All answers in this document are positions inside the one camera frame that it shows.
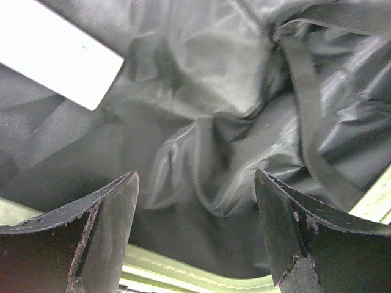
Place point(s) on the green hard-shell suitcase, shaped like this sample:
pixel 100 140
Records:
pixel 209 92

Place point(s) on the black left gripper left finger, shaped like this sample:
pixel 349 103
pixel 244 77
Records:
pixel 78 247

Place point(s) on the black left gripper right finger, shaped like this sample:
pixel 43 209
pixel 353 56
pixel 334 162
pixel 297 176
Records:
pixel 313 247

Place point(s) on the white tube with round cap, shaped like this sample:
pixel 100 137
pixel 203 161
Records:
pixel 46 48

